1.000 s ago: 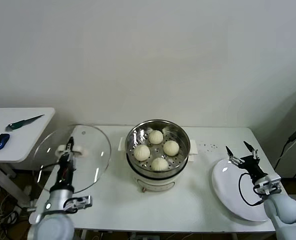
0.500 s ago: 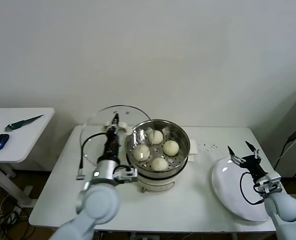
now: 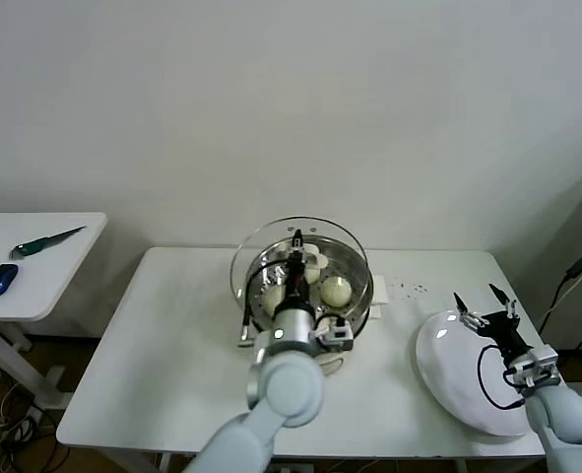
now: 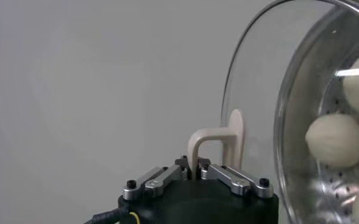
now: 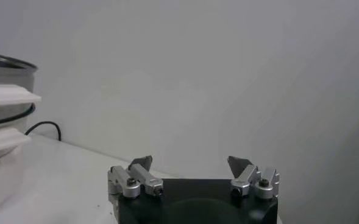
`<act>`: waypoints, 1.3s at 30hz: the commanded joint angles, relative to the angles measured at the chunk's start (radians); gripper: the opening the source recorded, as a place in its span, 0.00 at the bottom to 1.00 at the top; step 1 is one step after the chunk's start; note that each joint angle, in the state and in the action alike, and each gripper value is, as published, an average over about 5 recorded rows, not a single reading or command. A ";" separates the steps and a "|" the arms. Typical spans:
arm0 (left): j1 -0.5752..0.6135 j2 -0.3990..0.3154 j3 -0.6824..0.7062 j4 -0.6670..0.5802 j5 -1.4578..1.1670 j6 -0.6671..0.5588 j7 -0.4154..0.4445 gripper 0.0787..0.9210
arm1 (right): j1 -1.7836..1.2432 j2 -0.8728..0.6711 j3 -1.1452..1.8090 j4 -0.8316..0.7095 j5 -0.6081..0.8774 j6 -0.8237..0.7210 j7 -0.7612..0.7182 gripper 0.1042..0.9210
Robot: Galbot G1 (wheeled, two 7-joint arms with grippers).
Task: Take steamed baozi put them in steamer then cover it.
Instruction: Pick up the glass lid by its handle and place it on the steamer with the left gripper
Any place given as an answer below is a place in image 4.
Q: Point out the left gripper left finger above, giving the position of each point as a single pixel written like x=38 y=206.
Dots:
x=158 y=181

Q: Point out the perforated steel steamer basket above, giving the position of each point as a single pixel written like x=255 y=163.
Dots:
x=301 y=91

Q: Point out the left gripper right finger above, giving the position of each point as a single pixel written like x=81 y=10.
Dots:
x=234 y=181

